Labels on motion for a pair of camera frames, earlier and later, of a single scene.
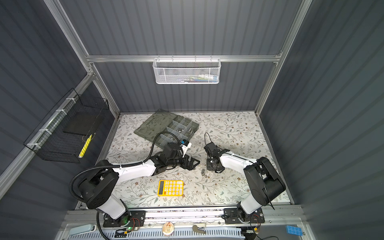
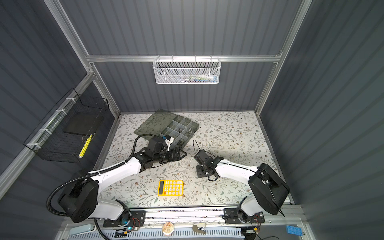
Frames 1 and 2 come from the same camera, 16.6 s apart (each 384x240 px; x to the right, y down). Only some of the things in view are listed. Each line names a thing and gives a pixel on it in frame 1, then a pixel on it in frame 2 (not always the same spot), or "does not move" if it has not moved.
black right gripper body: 210,166 -> 201,170
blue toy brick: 294,230 does not move
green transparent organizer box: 161,121 does not move
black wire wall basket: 66,137 does not move
